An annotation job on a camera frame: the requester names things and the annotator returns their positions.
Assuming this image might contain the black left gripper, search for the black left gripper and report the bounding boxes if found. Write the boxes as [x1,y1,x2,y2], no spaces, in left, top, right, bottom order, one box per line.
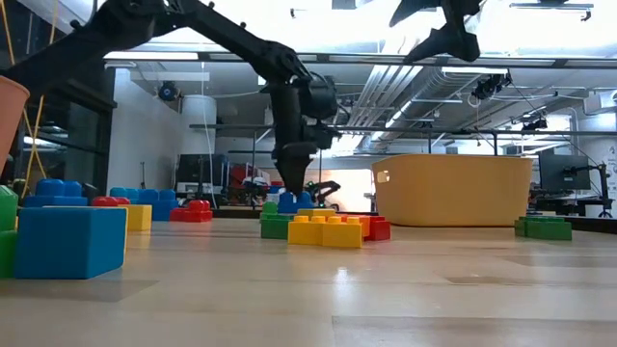
[268,75,341,196]

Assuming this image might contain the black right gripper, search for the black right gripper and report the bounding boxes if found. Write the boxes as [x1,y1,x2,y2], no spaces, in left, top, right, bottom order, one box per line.
[389,0,484,64]

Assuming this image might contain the large blue building block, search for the large blue building block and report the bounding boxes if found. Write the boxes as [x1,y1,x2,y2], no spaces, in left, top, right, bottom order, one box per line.
[23,178,90,209]
[109,186,142,206]
[278,190,315,215]

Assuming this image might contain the small orange building block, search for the small orange building block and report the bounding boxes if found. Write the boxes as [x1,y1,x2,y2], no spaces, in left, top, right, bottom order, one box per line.
[339,213,373,239]

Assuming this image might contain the long blue building block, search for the long blue building block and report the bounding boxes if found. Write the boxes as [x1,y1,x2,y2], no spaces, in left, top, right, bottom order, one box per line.
[138,188,180,223]

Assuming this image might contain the orange plastic bin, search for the orange plastic bin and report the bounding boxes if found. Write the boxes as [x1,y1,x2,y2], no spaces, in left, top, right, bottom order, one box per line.
[0,75,31,174]

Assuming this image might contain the red background equipment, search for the red background equipment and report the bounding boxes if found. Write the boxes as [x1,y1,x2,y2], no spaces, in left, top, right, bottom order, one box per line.
[229,162,285,190]

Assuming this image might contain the black background screen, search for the black background screen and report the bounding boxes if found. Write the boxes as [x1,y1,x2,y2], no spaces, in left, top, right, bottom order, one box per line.
[174,153,228,195]

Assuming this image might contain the yellow plastic bin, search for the yellow plastic bin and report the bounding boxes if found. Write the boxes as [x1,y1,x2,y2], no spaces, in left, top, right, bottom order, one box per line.
[370,152,534,228]

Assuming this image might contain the black background monitor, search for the black background monitor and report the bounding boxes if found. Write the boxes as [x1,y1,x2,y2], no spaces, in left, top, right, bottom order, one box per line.
[538,153,592,193]

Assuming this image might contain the small blue building block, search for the small blue building block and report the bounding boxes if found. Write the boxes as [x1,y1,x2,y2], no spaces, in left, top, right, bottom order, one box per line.
[13,205,129,280]

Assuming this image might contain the black overhead frame beam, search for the black overhead frame beam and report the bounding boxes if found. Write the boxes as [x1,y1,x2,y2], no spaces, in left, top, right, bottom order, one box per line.
[103,49,617,69]

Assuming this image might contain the silver ventilation duct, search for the silver ventilation duct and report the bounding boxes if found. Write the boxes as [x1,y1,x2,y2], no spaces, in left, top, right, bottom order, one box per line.
[344,0,488,141]

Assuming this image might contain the black ceiling camera cluster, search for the black ceiling camera cluster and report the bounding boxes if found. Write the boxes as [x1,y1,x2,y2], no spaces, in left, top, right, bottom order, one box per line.
[470,72,513,101]

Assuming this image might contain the white hanging cable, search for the white hanging cable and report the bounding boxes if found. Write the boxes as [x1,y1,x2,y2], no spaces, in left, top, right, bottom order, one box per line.
[200,61,217,209]

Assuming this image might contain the black neighbouring rig frame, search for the black neighbouring rig frame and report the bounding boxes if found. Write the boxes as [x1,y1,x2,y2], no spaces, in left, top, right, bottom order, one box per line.
[188,122,617,194]

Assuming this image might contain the black round camera blue ring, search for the black round camera blue ring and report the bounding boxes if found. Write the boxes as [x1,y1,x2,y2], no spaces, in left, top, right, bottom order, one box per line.
[157,81,181,103]

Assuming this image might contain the yellow cable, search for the yellow cable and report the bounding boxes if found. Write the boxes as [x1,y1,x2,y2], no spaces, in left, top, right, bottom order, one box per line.
[0,0,62,197]

